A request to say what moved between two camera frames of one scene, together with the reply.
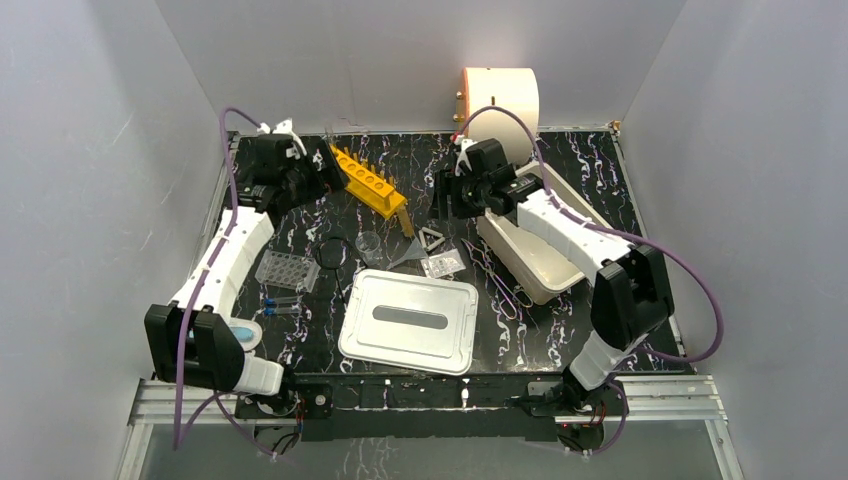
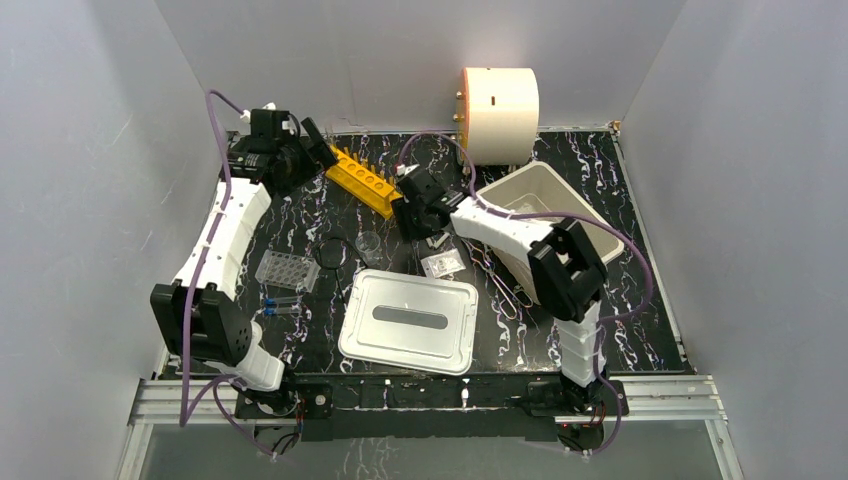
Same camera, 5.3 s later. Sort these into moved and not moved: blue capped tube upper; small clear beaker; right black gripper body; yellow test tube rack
Moved: right black gripper body
Not moved: yellow test tube rack; blue capped tube upper; small clear beaker
